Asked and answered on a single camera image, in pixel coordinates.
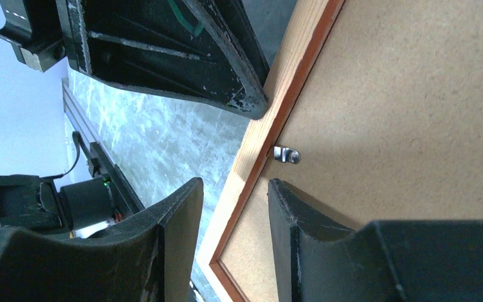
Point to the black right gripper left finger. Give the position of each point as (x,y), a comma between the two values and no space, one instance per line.
(146,257)

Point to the orange wooden picture frame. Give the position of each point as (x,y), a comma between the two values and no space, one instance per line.
(305,35)

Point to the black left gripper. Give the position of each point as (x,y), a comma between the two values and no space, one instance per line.
(32,27)

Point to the silver metal frame clip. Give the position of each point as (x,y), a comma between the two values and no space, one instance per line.
(286,155)

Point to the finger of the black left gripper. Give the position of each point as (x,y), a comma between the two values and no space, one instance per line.
(200,51)

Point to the brown cardboard backing board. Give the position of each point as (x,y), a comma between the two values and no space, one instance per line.
(389,124)

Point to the aluminium rail frame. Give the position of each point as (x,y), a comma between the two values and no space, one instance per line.
(91,142)

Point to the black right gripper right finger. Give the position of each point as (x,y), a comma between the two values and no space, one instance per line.
(318,259)

